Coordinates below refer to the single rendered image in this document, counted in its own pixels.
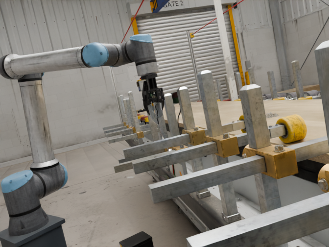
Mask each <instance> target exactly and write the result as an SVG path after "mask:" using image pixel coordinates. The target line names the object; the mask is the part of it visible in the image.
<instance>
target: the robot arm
mask: <svg viewBox="0 0 329 247"><path fill-rule="evenodd" d="M129 39H130V41H127V42H124V43H121V44H105V43H97V42H93V43H89V44H87V45H85V46H82V47H75V48H69V49H61V50H54V51H48V52H41V53H35V54H29V55H17V54H8V55H5V56H3V57H1V58H0V75H2V76H3V77H4V78H6V79H17V80H18V83H19V87H20V92H21V97H22V103H23V110H24V116H25V121H26V127H27V132H28V137H29V143H30V148H31V154H32V159H33V162H32V163H31V165H30V170H25V171H21V172H17V173H14V174H12V175H9V176H8V177H6V178H4V179H3V180H2V181H1V188H2V193H3V196H4V200H5V204H6V207H7V211H8V214H9V226H8V232H9V235H10V236H20V235H24V234H28V233H31V232H33V231H36V230H38V229H40V228H42V227H43V226H45V225H46V224H47V223H48V222H49V218H48V215H47V214H46V212H45V211H44V210H43V209H42V207H41V204H40V199H42V198H44V197H46V196H48V195H50V194H51V193H53V192H55V191H58V190H60V189H61V188H62V187H64V186H65V184H66V182H67V180H68V172H67V170H66V168H65V166H64V165H62V164H61V163H59V160H58V159H56V158H55V157H54V152H53V146H52V140H51V134H50V128H49V123H48V117H47V109H46V103H45V97H44V92H43V86H42V76H43V75H44V73H45V72H53V71H62V70H70V69H79V68H92V67H101V66H109V67H119V66H121V65H125V64H129V63H133V62H135V64H136V69H137V74H138V76H141V80H144V79H145V80H146V81H144V82H143V89H142V97H143V99H142V100H143V106H144V108H145V110H146V111H147V113H148V114H149V116H150V117H151V119H152V120H153V121H154V122H155V123H156V124H160V122H161V120H162V116H163V108H164V103H165V102H164V100H165V97H164V92H163V88H158V87H157V82H156V77H157V73H158V72H159V70H158V66H159V65H158V64H157V60H156V55H155V51H154V46H153V42H152V38H151V35H149V34H138V35H133V36H130V38H129ZM154 102H156V103H157V104H156V105H155V108H156V110H157V116H158V118H156V114H155V113H154V110H155V109H154V106H152V105H151V104H152V103H154Z"/></svg>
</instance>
